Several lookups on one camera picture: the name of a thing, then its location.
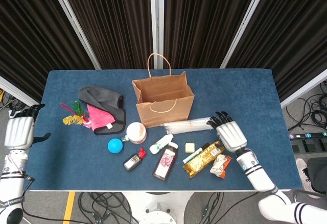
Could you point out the brown paper bag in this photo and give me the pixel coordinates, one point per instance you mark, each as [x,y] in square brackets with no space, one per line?
[166,115]

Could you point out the bundle of clear plastic straws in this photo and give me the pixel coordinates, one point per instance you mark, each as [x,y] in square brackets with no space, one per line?
[186,126]

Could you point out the yellow foam cube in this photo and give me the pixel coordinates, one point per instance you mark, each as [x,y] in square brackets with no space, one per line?
[190,148]

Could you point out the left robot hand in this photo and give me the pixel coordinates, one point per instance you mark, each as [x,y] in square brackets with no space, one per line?
[19,132]

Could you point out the black pleated curtain panel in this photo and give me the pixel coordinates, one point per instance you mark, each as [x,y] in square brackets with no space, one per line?
[293,30]
[112,25]
[30,30]
[201,25]

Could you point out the dark trouser leg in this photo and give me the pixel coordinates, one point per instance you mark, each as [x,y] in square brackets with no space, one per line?
[319,175]

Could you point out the gold snack bar wrapper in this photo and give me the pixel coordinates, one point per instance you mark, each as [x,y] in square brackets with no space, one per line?
[203,160]

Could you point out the dark red juice bottle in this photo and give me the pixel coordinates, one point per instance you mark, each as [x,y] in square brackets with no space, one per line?
[165,162]

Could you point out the colourful feather shuttlecock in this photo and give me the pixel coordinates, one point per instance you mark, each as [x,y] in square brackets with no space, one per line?
[74,120]

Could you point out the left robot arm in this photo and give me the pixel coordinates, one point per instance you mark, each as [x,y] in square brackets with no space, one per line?
[11,183]

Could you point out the grey and pink towel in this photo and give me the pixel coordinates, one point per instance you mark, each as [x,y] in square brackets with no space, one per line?
[102,96]

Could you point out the red white snack packet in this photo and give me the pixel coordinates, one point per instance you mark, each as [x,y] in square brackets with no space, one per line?
[220,166]

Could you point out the black ink bottle red cap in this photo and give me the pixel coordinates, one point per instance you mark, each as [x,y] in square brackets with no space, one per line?
[132,160]

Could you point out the clear rubber band jar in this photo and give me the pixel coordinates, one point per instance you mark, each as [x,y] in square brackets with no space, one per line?
[136,132]

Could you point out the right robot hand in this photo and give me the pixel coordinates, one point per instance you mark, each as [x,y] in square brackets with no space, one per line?
[231,136]

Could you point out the white sneaker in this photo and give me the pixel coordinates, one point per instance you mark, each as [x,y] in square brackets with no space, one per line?
[304,175]

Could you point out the white marker pen black cap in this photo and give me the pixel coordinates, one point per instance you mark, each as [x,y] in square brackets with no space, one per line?
[195,153]

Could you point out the small white bottle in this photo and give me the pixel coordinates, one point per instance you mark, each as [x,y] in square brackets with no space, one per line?
[160,145]

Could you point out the blue ball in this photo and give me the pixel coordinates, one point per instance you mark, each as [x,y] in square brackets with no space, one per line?
[115,145]

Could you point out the white partition frame post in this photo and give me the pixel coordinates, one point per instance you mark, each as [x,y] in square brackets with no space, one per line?
[304,93]
[73,22]
[246,22]
[20,94]
[156,17]

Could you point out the blue felt table cover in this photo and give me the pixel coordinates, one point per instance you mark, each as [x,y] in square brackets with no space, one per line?
[242,94]

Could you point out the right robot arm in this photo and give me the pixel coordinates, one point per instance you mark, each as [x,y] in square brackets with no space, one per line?
[255,170]

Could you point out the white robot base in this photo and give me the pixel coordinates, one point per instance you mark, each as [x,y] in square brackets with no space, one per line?
[158,208]

